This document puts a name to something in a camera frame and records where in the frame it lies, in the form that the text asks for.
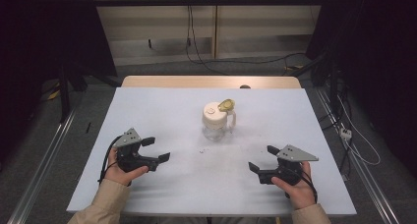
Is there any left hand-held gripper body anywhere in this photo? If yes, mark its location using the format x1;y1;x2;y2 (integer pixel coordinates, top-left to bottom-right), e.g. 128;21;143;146
112;127;160;174

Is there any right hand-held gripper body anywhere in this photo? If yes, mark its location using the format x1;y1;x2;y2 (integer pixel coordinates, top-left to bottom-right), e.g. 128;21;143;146
257;143;320;187

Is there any clear jar with cream lid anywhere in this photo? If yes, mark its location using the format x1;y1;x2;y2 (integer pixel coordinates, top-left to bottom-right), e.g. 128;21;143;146
201;98;237;142

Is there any person's left hand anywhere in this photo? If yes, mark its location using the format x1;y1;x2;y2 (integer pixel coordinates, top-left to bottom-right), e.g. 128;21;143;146
103;146;149;188

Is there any person's right hand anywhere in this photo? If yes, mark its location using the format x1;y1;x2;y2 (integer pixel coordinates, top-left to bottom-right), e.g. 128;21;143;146
270;160;319;211

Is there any white table board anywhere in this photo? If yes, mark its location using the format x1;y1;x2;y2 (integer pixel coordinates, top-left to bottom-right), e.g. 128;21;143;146
66;86;358;217

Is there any white power strip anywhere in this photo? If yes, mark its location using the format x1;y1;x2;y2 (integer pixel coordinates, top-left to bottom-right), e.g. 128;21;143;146
339;127;353;141

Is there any wooden table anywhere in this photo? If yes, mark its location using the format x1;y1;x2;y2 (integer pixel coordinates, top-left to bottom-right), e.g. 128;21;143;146
121;75;302;89

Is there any black metal stand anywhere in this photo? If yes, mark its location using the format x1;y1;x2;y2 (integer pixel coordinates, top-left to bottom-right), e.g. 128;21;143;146
291;50;342;120
58;62;122;124

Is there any yellow floor item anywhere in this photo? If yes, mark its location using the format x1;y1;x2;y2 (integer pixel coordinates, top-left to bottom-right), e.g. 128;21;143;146
46;89;62;101

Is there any dark curtain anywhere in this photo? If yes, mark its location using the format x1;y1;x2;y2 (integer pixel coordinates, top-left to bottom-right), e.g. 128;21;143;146
306;0;417;181
0;0;118;161

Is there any black horizontal bar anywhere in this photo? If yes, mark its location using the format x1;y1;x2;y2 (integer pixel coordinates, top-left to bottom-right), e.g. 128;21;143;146
92;0;328;7

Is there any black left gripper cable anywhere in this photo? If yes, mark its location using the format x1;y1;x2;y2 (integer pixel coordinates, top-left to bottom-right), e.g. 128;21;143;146
97;135;123;186

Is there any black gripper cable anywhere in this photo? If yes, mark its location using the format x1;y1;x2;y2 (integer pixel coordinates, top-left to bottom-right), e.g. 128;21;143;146
97;135;123;186
294;169;319;204

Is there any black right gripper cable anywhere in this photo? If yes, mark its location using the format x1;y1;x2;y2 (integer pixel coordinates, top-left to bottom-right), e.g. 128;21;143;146
294;169;319;204

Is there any black cable bundle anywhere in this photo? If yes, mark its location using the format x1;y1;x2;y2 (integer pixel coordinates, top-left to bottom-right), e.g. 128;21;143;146
319;85;354;173

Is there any white cable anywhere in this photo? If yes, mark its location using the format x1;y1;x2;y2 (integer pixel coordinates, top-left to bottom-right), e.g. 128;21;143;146
336;95;382;167

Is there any aluminium floor rail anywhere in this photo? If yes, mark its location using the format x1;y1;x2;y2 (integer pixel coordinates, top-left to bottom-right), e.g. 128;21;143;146
316;87;401;224
6;109;78;224

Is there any black hanging cable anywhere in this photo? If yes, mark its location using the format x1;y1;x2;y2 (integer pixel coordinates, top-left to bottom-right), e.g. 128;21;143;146
185;4;230;77

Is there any wooden vertical post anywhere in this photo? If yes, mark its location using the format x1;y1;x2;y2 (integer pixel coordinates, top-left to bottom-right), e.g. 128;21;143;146
210;0;220;60

